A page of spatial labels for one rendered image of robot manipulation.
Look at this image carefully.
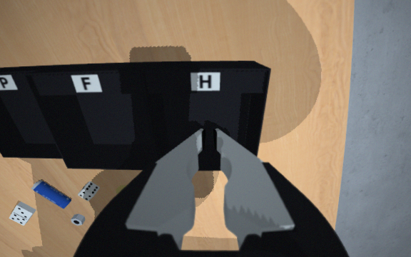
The grey hex nut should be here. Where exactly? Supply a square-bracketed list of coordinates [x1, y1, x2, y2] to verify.
[71, 213, 85, 226]

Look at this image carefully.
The grey domino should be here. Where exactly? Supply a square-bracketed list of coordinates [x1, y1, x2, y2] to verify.
[9, 202, 36, 226]

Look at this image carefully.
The blue aa battery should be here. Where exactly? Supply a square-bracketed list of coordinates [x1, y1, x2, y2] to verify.
[31, 180, 71, 208]

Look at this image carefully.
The black rack of three labelled bins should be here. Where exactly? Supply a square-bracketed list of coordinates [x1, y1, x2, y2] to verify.
[0, 61, 271, 171]

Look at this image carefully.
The grey die with black pips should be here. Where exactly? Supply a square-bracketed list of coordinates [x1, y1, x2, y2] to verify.
[78, 181, 100, 201]

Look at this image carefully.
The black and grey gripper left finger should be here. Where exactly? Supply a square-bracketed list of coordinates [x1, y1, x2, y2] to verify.
[73, 128, 206, 257]

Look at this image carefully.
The olive-yellow bolt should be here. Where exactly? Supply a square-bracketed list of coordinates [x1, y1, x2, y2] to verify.
[116, 185, 126, 194]

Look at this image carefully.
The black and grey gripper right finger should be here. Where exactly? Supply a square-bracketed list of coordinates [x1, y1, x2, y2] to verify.
[213, 128, 349, 257]

